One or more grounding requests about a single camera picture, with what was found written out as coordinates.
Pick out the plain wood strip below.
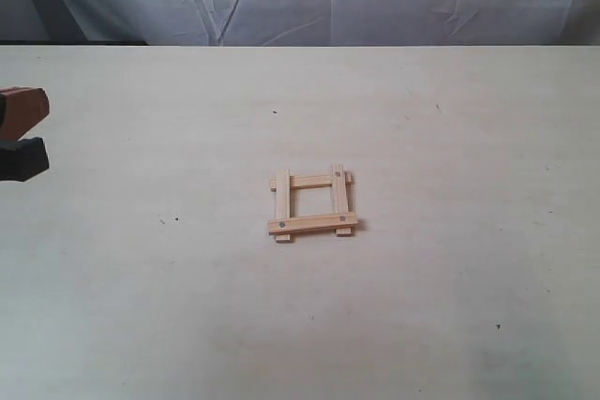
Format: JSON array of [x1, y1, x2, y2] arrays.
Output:
[[276, 169, 291, 230]]

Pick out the wood strip with magnet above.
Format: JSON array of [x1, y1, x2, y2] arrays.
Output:
[[267, 212, 358, 235]]

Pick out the wood strip with two magnets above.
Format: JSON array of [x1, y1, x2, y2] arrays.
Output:
[[331, 164, 350, 221]]

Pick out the horizontal wood strip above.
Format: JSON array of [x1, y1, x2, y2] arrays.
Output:
[[269, 171, 353, 192]]

